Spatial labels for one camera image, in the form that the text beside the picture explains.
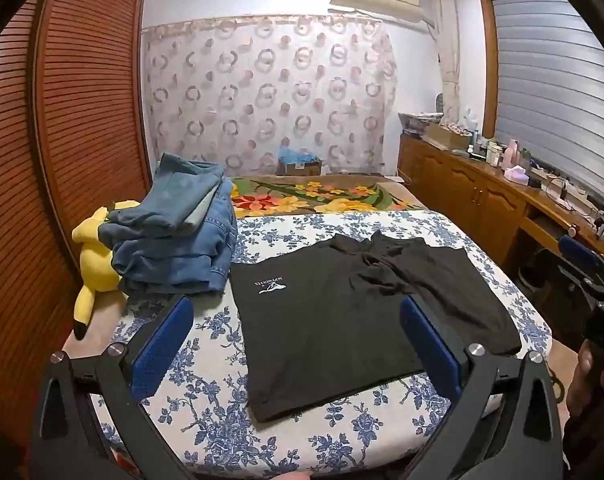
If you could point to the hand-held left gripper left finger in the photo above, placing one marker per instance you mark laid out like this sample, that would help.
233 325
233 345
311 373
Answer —
160 347

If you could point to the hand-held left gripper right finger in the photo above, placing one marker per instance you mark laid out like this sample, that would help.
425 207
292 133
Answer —
428 342

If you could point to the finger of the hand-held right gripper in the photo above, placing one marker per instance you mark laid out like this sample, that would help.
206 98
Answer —
579 252

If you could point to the black pants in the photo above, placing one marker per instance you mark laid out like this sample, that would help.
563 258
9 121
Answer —
342 305

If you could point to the person's right hand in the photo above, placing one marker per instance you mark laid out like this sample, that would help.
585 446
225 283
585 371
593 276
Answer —
581 377

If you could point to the blue floral bedsheet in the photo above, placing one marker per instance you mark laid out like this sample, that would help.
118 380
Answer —
216 355

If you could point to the blue denim jeans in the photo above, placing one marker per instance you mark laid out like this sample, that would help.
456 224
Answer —
181 260

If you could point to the pink tissue box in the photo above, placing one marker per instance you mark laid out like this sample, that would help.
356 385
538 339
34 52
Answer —
516 173

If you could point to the yellow plush toy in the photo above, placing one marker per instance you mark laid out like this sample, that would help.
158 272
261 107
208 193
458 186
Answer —
94 260

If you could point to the wooden cabinet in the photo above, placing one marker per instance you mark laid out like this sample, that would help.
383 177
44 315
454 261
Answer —
482 200

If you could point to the pink bottle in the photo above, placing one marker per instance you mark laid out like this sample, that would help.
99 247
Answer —
511 155

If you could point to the light blue jeans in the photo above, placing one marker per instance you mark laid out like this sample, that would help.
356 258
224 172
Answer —
174 190

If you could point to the grey window blind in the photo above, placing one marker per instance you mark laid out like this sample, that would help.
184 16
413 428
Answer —
557 90

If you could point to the open cardboard box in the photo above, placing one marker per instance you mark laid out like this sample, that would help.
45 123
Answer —
447 136

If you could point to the colourful flower blanket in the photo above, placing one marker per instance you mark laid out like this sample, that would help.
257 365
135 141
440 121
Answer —
302 197

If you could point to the stack of papers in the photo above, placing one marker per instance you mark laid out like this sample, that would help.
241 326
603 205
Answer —
419 121

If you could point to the cardboard box with blue bags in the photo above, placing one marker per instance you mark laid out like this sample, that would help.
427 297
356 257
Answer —
299 162

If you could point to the wooden louvered wardrobe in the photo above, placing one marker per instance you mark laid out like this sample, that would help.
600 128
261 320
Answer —
76 125

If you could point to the beige narrow curtain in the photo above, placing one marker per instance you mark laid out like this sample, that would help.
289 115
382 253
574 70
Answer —
447 50

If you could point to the circle pattern curtain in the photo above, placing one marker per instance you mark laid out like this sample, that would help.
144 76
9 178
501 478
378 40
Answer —
267 95

